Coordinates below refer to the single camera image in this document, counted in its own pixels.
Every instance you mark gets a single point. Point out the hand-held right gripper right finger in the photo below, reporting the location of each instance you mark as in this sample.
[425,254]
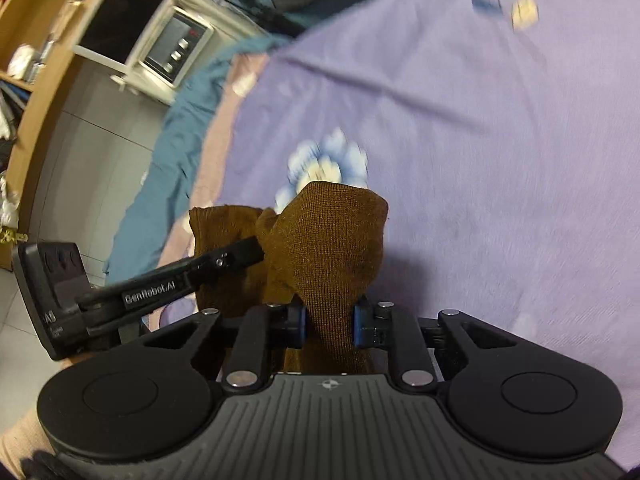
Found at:
[359,327]

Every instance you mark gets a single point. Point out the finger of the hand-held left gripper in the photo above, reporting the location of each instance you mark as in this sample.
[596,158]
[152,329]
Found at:
[235,255]

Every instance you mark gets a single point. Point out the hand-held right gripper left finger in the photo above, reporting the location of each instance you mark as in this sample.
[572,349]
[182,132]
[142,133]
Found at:
[300,327]

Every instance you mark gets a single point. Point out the brown knit sweater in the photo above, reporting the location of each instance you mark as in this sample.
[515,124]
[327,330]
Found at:
[325,250]

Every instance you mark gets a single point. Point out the person's left forearm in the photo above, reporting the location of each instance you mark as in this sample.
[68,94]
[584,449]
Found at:
[22,435]

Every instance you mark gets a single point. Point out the pink sheet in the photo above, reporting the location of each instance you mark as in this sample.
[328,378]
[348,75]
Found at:
[215,150]

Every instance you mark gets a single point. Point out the teal blanket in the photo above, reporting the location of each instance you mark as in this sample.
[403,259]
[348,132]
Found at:
[170,160]

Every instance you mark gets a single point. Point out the wooden shelf unit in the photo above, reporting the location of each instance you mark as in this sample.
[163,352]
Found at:
[45,110]

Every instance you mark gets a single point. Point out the purple floral bedsheet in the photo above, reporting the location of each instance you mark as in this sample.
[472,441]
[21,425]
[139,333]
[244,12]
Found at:
[450,135]

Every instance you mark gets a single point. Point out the white microwave oven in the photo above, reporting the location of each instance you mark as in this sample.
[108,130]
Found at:
[165,40]

